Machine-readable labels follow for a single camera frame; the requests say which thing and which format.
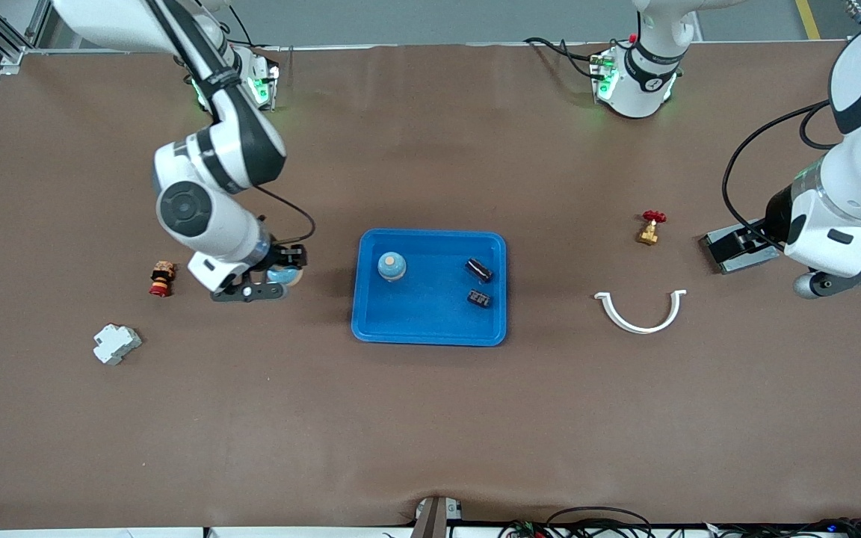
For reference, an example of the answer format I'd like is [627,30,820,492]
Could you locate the black cable bundle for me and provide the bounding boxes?
[498,507,861,538]

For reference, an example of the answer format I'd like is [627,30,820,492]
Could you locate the white half-round pipe clamp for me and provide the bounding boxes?
[594,289,688,335]

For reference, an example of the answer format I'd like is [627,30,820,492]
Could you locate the aluminium frame profile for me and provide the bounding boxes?
[0,0,54,75]

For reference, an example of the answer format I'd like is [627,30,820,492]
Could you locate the white table edge rail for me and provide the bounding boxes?
[0,527,506,538]

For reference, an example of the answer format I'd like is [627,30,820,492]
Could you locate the white circuit breaker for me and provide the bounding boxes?
[93,323,143,366]

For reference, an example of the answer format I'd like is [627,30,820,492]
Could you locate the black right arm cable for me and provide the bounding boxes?
[146,0,318,246]

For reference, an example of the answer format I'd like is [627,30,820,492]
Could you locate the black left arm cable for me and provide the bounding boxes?
[722,97,842,255]

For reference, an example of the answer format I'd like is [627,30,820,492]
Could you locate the blue plastic tray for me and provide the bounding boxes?
[351,228,508,347]

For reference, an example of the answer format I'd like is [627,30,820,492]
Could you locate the silver metal module box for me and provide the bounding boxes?
[700,219,780,275]

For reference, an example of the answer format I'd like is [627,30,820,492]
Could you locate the grey table edge bracket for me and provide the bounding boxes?
[412,497,465,538]

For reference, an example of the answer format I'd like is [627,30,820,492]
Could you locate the brass valve with red handle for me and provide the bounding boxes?
[636,210,667,247]

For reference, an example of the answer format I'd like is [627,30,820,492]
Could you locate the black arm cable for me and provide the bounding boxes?
[146,0,318,246]
[722,97,842,255]

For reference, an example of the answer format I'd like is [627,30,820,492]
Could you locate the black base power cable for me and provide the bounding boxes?
[524,36,603,79]

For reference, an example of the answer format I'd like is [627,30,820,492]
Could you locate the red yellow stacked pushbutton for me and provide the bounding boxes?
[149,260,176,298]

